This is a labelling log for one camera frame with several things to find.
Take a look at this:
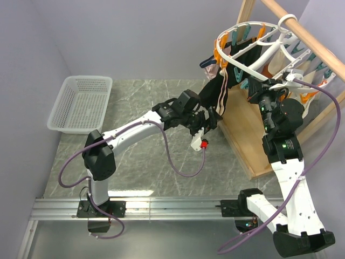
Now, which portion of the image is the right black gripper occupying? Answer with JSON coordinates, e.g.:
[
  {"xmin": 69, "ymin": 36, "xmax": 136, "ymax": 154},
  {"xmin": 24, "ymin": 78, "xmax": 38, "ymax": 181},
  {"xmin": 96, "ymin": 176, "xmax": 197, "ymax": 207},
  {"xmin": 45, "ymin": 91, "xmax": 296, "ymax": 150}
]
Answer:
[{"xmin": 246, "ymin": 77, "xmax": 287, "ymax": 134}]

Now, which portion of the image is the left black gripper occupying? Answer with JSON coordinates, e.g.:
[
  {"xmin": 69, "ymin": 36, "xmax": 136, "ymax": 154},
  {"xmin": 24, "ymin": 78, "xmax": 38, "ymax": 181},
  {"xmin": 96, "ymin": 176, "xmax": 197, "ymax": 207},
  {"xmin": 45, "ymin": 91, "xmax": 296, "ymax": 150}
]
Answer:
[{"xmin": 181, "ymin": 107, "xmax": 223, "ymax": 141}]

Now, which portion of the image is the black boxer briefs tan waistband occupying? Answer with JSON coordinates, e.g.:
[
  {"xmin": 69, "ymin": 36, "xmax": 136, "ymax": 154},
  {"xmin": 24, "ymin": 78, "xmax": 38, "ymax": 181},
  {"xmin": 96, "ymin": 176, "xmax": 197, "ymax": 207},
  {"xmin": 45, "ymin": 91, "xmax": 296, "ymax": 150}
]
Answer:
[{"xmin": 198, "ymin": 64, "xmax": 238, "ymax": 116}]

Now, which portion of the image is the white round clip hanger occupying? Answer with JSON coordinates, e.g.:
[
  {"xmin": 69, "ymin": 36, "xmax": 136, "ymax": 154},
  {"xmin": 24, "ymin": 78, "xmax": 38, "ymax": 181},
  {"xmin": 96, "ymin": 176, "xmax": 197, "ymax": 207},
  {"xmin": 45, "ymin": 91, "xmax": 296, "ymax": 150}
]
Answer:
[{"xmin": 215, "ymin": 14, "xmax": 326, "ymax": 93}]

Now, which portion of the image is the pink underwear navy trim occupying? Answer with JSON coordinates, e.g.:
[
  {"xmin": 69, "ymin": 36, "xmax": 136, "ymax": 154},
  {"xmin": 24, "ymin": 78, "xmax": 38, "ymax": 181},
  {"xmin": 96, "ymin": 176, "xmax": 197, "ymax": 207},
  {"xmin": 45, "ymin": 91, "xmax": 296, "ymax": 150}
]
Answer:
[{"xmin": 199, "ymin": 47, "xmax": 229, "ymax": 80}]

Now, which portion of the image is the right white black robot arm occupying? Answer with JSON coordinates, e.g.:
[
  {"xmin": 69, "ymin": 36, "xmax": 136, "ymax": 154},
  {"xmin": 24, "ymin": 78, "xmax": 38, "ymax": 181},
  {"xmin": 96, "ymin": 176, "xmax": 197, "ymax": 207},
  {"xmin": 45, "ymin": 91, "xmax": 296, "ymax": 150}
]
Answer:
[{"xmin": 237, "ymin": 76, "xmax": 335, "ymax": 258}]

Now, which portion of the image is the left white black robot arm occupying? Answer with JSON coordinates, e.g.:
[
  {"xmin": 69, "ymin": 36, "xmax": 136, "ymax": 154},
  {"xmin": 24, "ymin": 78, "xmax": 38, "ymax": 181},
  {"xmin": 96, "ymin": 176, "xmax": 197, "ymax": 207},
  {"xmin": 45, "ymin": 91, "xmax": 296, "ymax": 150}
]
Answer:
[{"xmin": 82, "ymin": 90, "xmax": 225, "ymax": 217}]

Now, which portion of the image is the cream hanging underwear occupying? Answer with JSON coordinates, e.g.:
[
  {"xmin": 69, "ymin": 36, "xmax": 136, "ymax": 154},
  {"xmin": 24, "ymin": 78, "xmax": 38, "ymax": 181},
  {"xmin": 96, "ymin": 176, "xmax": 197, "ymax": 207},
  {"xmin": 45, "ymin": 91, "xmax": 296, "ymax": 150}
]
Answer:
[{"xmin": 268, "ymin": 50, "xmax": 316, "ymax": 83}]

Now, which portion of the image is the pale green hanging underwear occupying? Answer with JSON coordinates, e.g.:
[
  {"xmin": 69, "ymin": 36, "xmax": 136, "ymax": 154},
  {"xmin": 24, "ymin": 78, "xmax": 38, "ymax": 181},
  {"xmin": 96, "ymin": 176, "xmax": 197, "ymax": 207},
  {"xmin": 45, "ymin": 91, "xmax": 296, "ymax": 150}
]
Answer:
[{"xmin": 294, "ymin": 91, "xmax": 318, "ymax": 119}]

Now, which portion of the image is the rust orange hanging garment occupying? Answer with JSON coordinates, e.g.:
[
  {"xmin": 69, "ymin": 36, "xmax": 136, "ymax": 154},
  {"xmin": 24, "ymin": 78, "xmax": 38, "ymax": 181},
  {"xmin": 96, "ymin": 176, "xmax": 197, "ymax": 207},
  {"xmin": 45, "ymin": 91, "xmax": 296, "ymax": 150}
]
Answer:
[{"xmin": 261, "ymin": 64, "xmax": 273, "ymax": 78}]

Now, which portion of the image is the black hanging garment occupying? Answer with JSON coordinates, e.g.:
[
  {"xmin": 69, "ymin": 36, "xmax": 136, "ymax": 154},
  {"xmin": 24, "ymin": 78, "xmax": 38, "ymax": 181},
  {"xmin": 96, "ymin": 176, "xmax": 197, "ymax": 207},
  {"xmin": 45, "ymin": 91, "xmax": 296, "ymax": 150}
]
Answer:
[{"xmin": 230, "ymin": 37, "xmax": 262, "ymax": 66}]

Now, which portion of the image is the white plastic basket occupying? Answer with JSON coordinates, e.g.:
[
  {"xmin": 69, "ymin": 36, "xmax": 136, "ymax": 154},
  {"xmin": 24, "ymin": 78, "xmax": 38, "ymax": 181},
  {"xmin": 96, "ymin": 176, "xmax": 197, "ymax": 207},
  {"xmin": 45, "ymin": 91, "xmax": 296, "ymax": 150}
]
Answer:
[{"xmin": 47, "ymin": 76, "xmax": 113, "ymax": 134}]

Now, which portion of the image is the wooden drying rack frame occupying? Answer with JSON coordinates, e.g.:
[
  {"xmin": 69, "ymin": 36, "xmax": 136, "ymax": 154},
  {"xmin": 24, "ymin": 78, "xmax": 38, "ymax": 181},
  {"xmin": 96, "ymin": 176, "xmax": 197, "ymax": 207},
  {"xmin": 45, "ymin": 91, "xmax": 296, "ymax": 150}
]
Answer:
[{"xmin": 214, "ymin": 1, "xmax": 344, "ymax": 179}]

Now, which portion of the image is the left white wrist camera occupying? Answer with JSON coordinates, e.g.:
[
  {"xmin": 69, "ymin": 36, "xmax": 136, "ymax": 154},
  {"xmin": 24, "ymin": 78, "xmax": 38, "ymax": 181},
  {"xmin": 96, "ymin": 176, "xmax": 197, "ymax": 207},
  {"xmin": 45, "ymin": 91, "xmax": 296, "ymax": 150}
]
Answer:
[{"xmin": 190, "ymin": 127, "xmax": 209, "ymax": 152}]

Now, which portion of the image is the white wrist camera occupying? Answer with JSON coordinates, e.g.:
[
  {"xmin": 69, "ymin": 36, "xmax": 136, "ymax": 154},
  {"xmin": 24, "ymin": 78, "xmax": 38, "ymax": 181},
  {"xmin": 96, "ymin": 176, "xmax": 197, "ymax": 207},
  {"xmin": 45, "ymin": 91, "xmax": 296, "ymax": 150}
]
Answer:
[
  {"xmin": 190, "ymin": 127, "xmax": 209, "ymax": 152},
  {"xmin": 282, "ymin": 69, "xmax": 304, "ymax": 82}
]

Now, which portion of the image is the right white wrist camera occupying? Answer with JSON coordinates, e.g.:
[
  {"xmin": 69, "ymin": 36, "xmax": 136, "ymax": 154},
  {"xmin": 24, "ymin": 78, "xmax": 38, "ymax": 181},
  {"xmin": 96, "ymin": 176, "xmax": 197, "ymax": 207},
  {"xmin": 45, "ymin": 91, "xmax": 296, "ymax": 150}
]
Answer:
[{"xmin": 282, "ymin": 69, "xmax": 304, "ymax": 82}]

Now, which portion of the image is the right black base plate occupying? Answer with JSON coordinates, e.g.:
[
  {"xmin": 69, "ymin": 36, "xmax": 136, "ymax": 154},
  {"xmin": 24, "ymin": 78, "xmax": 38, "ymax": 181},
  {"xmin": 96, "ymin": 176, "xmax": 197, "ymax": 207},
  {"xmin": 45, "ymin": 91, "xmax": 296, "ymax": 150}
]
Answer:
[{"xmin": 216, "ymin": 188, "xmax": 263, "ymax": 233}]

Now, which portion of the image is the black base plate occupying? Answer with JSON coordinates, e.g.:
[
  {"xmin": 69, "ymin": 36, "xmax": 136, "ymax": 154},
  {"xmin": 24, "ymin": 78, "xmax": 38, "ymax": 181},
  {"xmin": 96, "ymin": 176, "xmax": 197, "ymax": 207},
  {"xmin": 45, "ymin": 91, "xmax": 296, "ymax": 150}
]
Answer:
[
  {"xmin": 77, "ymin": 186, "xmax": 127, "ymax": 234},
  {"xmin": 216, "ymin": 188, "xmax": 263, "ymax": 233}
]

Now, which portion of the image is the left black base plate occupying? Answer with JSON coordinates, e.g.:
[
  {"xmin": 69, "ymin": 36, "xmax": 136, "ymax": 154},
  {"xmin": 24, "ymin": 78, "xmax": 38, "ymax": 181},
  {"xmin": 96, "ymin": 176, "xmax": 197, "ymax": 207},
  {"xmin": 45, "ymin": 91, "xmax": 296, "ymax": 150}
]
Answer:
[{"xmin": 77, "ymin": 186, "xmax": 127, "ymax": 234}]

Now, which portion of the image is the aluminium mounting rail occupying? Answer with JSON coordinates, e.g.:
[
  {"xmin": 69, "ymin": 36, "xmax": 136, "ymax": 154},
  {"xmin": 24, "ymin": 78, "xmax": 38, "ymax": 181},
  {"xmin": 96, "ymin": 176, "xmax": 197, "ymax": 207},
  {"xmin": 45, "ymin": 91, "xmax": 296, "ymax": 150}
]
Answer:
[{"xmin": 16, "ymin": 195, "xmax": 324, "ymax": 259}]

